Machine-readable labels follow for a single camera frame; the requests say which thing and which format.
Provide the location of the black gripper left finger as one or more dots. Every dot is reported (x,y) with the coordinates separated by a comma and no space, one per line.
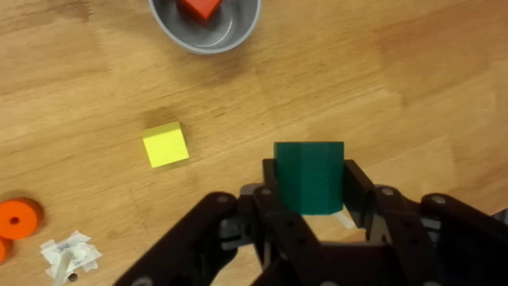
(210,236)

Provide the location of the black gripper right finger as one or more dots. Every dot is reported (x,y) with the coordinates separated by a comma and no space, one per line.
(437,240)

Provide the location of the yellow block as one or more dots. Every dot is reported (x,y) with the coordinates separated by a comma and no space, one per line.
(166,145)

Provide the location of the green block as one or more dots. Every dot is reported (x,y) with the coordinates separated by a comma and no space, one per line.
(310,175)

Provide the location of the orange block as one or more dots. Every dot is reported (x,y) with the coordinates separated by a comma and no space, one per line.
(199,10)

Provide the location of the crumpled clear plastic wrapper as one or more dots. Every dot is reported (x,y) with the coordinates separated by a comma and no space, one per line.
(69,256)

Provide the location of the stacked orange rings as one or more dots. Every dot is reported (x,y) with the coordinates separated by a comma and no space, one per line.
(17,223)

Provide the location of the gray pot with handle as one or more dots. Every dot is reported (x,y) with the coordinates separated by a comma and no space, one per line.
(228,29)

